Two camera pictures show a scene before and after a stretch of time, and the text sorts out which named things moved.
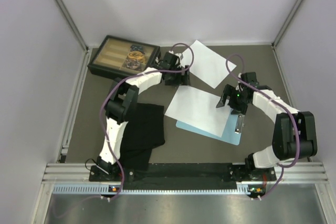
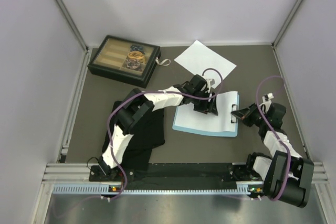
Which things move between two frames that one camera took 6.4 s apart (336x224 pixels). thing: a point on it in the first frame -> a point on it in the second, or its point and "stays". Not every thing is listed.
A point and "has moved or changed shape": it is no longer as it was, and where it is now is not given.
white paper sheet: x=208 y=66 stays
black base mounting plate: x=182 y=172 stays
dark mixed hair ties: x=133 y=64 stays
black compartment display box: x=121 y=59 stays
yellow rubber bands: x=136 y=55 stays
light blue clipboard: x=232 y=132 has moved or changed shape
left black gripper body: x=175 y=79 -> x=201 y=105
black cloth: x=144 y=130 stays
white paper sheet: x=199 y=108 has moved or changed shape
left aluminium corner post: x=64 y=10 stays
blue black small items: x=136 y=48 stays
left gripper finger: x=187 y=75 -> x=213 y=107
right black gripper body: x=238 y=103 -> x=255 y=118
